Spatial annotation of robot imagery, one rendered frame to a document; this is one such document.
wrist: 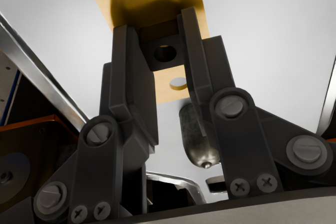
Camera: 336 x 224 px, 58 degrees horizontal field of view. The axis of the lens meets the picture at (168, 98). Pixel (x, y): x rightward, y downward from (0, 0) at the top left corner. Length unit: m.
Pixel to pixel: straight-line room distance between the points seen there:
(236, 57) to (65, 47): 0.11
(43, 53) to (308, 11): 0.16
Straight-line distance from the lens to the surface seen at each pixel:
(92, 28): 0.19
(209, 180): 0.41
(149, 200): 0.46
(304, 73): 0.25
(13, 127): 0.37
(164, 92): 0.15
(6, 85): 0.73
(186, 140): 0.23
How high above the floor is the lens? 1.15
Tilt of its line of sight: 39 degrees down
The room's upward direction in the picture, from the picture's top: 174 degrees clockwise
